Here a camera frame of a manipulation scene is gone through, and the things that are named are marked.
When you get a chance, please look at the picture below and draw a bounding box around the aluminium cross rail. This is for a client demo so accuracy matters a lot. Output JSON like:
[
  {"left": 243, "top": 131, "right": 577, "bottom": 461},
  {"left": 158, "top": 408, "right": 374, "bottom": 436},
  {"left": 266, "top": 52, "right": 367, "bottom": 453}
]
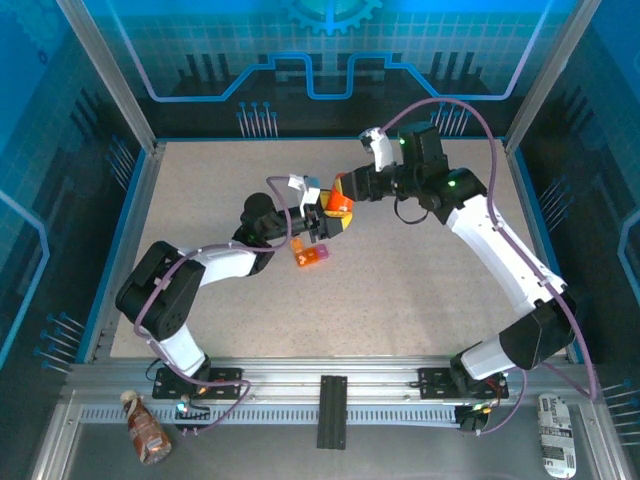
[{"left": 63, "top": 354, "right": 599, "bottom": 401}]

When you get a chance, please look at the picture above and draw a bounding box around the orange pill bottle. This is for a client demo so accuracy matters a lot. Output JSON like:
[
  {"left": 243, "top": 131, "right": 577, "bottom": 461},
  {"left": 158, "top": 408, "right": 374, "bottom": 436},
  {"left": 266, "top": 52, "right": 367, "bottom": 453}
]
[{"left": 324, "top": 187, "right": 355, "bottom": 217}]

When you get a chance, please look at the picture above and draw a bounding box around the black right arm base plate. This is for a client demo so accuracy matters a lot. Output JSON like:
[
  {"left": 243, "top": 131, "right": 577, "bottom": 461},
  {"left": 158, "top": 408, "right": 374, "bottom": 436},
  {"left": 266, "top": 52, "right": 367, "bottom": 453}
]
[{"left": 417, "top": 366, "right": 510, "bottom": 400}]

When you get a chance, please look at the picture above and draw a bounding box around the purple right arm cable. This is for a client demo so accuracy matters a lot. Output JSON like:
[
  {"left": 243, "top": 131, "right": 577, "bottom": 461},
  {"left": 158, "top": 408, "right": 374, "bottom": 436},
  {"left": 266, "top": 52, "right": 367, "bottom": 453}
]
[{"left": 379, "top": 97, "right": 599, "bottom": 436}]

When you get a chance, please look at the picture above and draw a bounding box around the slotted grey cable duct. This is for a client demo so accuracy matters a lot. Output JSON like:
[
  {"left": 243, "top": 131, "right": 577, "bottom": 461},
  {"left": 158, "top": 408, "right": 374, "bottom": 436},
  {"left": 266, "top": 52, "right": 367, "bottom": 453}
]
[{"left": 79, "top": 405, "right": 464, "bottom": 426}]

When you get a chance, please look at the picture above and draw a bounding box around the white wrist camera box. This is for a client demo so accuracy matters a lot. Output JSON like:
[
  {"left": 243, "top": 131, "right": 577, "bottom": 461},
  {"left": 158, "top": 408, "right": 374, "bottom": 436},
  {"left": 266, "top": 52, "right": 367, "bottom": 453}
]
[
  {"left": 288, "top": 173, "right": 322, "bottom": 207},
  {"left": 359, "top": 127, "right": 400, "bottom": 172}
]

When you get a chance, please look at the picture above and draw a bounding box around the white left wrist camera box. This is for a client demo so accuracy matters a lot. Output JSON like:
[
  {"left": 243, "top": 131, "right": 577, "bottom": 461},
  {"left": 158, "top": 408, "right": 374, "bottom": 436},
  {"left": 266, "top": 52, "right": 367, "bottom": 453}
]
[{"left": 288, "top": 173, "right": 322, "bottom": 207}]

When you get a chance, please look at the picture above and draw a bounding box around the orange and pink pill organizer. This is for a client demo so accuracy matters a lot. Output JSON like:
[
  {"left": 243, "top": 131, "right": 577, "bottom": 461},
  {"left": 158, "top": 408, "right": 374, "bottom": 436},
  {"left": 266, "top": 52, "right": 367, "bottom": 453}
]
[{"left": 290, "top": 236, "right": 331, "bottom": 270}]

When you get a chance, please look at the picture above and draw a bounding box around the black extrusion bracket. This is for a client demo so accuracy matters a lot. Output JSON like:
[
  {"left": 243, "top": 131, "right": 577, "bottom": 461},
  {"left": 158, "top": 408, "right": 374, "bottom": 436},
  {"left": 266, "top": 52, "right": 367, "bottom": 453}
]
[{"left": 316, "top": 374, "right": 349, "bottom": 450}]

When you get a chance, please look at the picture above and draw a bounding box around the black cable connector block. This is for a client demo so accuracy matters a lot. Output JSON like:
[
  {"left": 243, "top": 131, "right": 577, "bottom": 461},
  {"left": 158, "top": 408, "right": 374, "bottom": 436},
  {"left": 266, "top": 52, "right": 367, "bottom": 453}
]
[
  {"left": 454, "top": 399, "right": 494, "bottom": 435},
  {"left": 173, "top": 394, "right": 212, "bottom": 435}
]

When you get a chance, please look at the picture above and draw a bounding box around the aluminium frame post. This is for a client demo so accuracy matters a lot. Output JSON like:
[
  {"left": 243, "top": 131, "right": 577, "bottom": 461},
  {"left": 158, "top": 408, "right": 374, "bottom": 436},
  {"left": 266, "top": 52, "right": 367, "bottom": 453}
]
[
  {"left": 504, "top": 0, "right": 604, "bottom": 154},
  {"left": 55, "top": 0, "right": 159, "bottom": 151}
]

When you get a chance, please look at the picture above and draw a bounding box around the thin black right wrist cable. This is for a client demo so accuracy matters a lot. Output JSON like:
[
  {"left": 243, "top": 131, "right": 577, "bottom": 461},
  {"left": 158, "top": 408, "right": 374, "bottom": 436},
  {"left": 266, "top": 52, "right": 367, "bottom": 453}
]
[{"left": 392, "top": 194, "right": 430, "bottom": 226}]

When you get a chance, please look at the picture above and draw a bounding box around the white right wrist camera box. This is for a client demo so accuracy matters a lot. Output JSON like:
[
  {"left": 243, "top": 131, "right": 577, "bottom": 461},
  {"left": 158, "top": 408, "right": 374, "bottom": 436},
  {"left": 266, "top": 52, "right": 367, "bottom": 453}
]
[{"left": 359, "top": 127, "right": 400, "bottom": 172}]

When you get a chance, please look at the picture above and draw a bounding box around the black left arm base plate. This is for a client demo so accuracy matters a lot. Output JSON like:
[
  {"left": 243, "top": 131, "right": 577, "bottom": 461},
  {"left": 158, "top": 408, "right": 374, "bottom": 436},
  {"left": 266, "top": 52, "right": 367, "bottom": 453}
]
[{"left": 152, "top": 367, "right": 245, "bottom": 401}]

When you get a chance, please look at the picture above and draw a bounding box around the brown drink bottle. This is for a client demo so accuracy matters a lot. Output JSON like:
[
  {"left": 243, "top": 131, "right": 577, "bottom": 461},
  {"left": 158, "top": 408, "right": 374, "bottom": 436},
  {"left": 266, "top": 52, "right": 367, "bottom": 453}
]
[{"left": 120, "top": 389, "right": 173, "bottom": 465}]

